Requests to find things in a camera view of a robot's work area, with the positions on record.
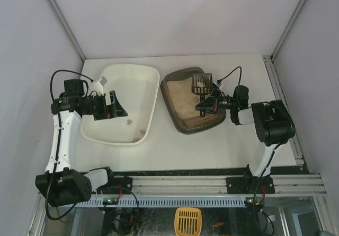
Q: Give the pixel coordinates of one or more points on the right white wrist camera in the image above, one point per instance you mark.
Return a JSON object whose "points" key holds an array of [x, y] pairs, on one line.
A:
{"points": [[218, 84]]}

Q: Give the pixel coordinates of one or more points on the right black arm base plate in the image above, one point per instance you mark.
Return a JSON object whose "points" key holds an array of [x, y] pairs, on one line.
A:
{"points": [[240, 185]]}

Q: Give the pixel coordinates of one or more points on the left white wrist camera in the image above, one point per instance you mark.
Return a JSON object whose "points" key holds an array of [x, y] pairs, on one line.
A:
{"points": [[97, 86]]}

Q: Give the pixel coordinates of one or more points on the grey slotted cable duct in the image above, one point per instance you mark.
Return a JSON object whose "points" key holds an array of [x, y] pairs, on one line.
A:
{"points": [[159, 202]]}

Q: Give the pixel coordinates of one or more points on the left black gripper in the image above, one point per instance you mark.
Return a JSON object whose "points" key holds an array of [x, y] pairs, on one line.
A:
{"points": [[101, 106]]}

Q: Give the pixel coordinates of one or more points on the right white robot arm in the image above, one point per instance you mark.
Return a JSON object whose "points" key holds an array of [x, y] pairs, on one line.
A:
{"points": [[273, 124]]}

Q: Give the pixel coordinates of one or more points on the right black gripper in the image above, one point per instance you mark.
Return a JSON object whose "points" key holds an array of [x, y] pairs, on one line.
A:
{"points": [[212, 101]]}

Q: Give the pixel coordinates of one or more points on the litter clump in scoop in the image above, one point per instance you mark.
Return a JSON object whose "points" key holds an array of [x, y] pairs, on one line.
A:
{"points": [[200, 84]]}

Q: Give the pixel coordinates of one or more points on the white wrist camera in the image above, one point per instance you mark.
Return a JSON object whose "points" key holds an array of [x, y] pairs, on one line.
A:
{"points": [[218, 84], [97, 86]]}

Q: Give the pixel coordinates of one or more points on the dark brown litter box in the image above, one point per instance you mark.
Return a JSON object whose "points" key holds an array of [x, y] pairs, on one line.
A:
{"points": [[180, 103]]}

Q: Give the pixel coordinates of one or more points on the white plastic tray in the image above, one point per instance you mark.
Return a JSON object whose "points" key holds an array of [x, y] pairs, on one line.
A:
{"points": [[136, 87]]}

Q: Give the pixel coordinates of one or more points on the aluminium front rail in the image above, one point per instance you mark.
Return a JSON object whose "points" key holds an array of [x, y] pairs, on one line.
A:
{"points": [[284, 185]]}

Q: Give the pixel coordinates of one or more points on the black litter scoop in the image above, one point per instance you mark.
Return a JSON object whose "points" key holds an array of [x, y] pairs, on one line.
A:
{"points": [[204, 92]]}

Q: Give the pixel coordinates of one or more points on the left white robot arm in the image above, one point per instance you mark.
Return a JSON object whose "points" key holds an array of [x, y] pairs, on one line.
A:
{"points": [[62, 184]]}

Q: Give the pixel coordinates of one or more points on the yellow litter scoop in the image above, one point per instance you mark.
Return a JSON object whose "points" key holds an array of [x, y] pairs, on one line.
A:
{"points": [[188, 221]]}

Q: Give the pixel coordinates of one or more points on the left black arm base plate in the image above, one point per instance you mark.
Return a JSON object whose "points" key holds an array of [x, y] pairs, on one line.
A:
{"points": [[115, 185]]}

